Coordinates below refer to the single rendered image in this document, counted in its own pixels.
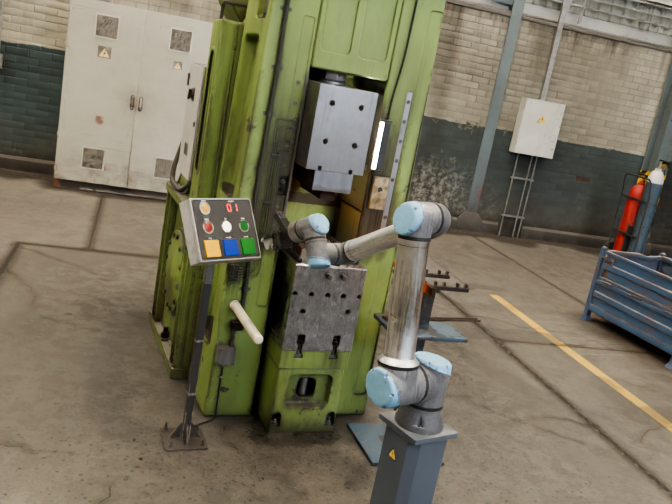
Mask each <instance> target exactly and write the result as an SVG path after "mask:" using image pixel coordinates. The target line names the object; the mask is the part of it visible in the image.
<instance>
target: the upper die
mask: <svg viewBox="0 0 672 504"><path fill-rule="evenodd" d="M292 177H293V178H295V179H296V180H298V181H299V182H301V183H302V184H304V185H306V186H307V187H309V188H310V189H312V190H319V191H328V192H336V193H345V194H350V191H351V186H352V181H353V175H351V174H349V173H348V174H343V173H335V172H327V171H320V170H319V169H318V170H312V169H306V168H304V167H302V166H300V165H299V164H297V163H295V162H294V168H293V174H292Z"/></svg>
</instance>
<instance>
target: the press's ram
mask: <svg viewBox="0 0 672 504"><path fill-rule="evenodd" d="M377 99H378V93H374V92H370V91H366V90H361V89H357V88H353V87H348V86H339V85H333V84H328V83H323V82H318V81H316V80H310V79H309V80H308V86H307V92H306V98H305V103H304V109H303V115H302V121H301V127H300V133H299V139H298V145H297V151H296V157H295V163H297V164H299V165H300V166H302V167H304V168H306V169H312V170H318V169H319V170H320V171H327V172H335V173H343V174H348V173H349V174H351V175H358V176H363V172H364V167H365V162H366V157H367V151H368V146H369V141H370V136H371V131H372V125H373V120H374V115H375V110H376V105H377Z"/></svg>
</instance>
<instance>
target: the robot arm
mask: <svg viewBox="0 0 672 504"><path fill-rule="evenodd" d="M273 216H274V218H275V219H276V221H277V223H278V224H279V226H280V228H281V229H280V230H276V231H273V232H271V233H269V234H266V235H264V236H263V238H262V239H261V242H263V243H264V246H265V248H266V250H268V249H269V246H271V248H272V249H273V251H275V250H278V249H280V250H284V249H285V250H287V248H288V249H290V248H293V246H294V245H299V242H302V241H305V247H306V254H307V262H308V265H309V267H310V268H311V269H326V268H329V267H330V266H331V265H351V264H354V263H356V262H357V261H358V260H359V259H361V258H364V257H367V256H370V255H373V254H376V253H379V252H382V251H385V250H388V249H391V248H394V247H397V253H396V261H395V269H394V277H393V285H392V293H391V301H390V309H389V317H388V325H387V333H386V341H385V349H384V353H382V354H381V355H380V356H378V361H377V367H375V368H373V369H371V370H370V371H369V372H368V374H367V376H366V390H367V393H368V396H369V398H370V399H371V400H372V402H373V403H374V404H375V405H376V406H378V407H380V408H383V409H387V408H396V407H398V409H397V410H396V412H395V417H394V419H395V421H396V423H397V424H398V425H399V426H401V427H402V428H404V429H406V430H408V431H410V432H413V433H416V434H421V435H437V434H439V433H441V432H442V431H443V428H444V418H443V411H442V409H443V405H444V400H445V396H446V392H447V388H448V383H449V379H450V376H451V368H452V366H451V363H450V362H449V361H448V360H446V359H445V358H443V357H441V356H439V355H436V354H433V353H429V352H420V351H419V352H416V353H415V351H416V343H417V335H418V328H419V320H420V312H421V305H422V297H423V290H424V282H425V274H426V267H427V259H428V251H429V244H430V242H431V239H434V238H437V237H440V236H442V235H443V234H444V233H446V232H447V230H448V229H449V227H450V224H451V215H450V212H449V211H448V209H447V208H446V207H445V206H444V205H442V204H440V203H436V202H418V201H411V202H405V203H402V204H401V205H400V206H399V207H398V208H397V209H396V211H395V213H394V216H393V225H391V226H388V227H385V228H383V229H380V230H377V231H375V232H372V233H369V234H366V235H364V236H361V237H358V238H355V239H353V240H348V241H346V242H343V243H327V239H326V233H327V232H328V231H329V222H328V220H327V218H326V217H325V216H324V215H322V214H320V213H316V214H311V215H310V216H308V217H305V218H302V219H300V220H297V221H294V222H292V223H290V222H289V221H288V219H287V217H286V216H285V214H284V212H282V211H276V212H275V213H274V215H273ZM275 248H276V249H275Z"/></svg>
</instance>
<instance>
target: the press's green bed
mask: <svg viewBox="0 0 672 504"><path fill-rule="evenodd" d="M349 355H350V352H340V351H301V349H300V350H281V348H280V347H279V346H278V344H277V343H276V342H275V340H274V339H273V337H272V336H271V335H270V333H269V332H268V331H267V329H265V335H264V341H263V347H262V353H261V359H260V365H259V371H258V377H257V383H256V388H255V394H254V400H253V406H252V409H253V411H254V413H255V415H257V417H258V419H259V421H260V422H261V424H262V426H263V428H264V430H265V432H266V433H334V431H333V426H334V421H335V416H336V410H337V405H338V400H339V394H340V389H341V383H342V378H343V373H344V369H347V365H348V360H349Z"/></svg>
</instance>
